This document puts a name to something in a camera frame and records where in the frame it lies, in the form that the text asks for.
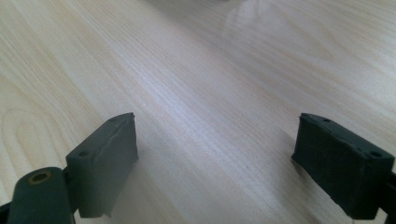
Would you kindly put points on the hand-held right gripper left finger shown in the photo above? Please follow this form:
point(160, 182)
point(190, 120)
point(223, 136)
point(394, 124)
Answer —
point(101, 168)

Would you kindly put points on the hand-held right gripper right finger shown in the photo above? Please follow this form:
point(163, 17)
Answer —
point(341, 169)

